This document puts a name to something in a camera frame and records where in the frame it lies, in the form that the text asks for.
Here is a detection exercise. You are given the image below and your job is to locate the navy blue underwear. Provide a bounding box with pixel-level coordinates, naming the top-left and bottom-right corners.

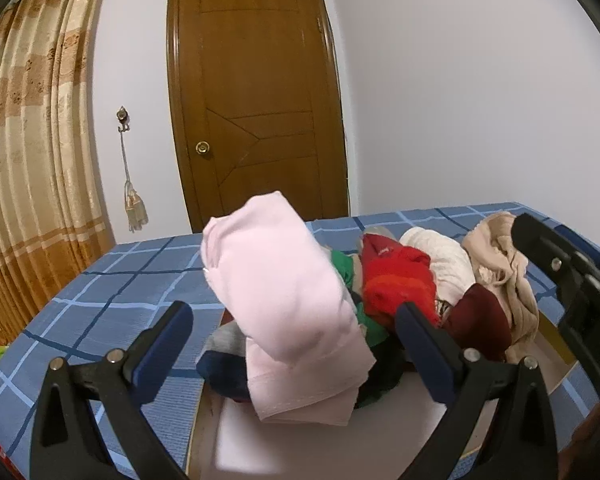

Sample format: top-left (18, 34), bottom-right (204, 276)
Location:
top-left (196, 350), bottom-right (254, 404)

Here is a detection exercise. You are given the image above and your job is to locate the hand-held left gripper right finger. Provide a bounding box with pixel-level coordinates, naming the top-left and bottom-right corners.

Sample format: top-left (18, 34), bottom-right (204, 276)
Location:
top-left (395, 301), bottom-right (561, 480)

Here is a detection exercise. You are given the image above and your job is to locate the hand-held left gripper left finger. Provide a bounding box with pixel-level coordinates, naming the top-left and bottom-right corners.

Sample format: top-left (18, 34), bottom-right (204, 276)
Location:
top-left (30, 301), bottom-right (195, 480)

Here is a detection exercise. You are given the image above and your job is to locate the brown wooden door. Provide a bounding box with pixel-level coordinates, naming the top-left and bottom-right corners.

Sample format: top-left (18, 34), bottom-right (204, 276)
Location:
top-left (166, 0), bottom-right (350, 234)

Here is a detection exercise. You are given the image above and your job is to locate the blue plaid tablecloth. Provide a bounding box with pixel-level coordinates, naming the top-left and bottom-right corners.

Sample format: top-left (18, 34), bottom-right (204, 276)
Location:
top-left (0, 201), bottom-right (600, 480)

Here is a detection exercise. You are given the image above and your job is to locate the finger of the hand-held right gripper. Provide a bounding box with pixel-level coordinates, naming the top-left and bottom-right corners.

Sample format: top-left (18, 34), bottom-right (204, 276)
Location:
top-left (511, 212), bottom-right (600, 311)

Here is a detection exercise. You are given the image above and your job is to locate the pale pink underwear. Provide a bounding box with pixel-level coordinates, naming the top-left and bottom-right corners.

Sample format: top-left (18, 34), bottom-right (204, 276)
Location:
top-left (201, 191), bottom-right (376, 423)

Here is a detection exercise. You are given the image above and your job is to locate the beige curtain tassel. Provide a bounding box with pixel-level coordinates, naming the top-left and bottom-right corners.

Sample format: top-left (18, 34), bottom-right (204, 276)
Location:
top-left (121, 132), bottom-right (150, 234)

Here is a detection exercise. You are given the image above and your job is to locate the grey underwear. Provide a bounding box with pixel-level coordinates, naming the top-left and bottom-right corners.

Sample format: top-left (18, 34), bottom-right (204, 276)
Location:
top-left (202, 321), bottom-right (252, 367)

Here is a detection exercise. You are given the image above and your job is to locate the dark red underwear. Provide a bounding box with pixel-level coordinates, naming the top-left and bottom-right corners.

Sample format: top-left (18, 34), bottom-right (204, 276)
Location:
top-left (442, 284), bottom-right (513, 363)

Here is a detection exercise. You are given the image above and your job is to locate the beige underwear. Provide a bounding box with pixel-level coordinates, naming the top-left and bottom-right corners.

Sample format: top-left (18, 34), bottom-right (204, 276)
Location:
top-left (462, 211), bottom-right (540, 357)

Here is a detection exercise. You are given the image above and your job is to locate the dark green underwear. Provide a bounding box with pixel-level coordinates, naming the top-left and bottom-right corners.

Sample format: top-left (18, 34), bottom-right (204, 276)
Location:
top-left (354, 337), bottom-right (411, 408)

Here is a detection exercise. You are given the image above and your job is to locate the white dotted underwear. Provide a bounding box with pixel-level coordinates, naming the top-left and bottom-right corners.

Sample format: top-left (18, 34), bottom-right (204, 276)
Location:
top-left (400, 226), bottom-right (477, 307)

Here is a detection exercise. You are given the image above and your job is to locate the beige patterned curtain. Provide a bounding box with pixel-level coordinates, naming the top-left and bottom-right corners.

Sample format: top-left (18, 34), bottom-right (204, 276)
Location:
top-left (0, 0), bottom-right (115, 347)

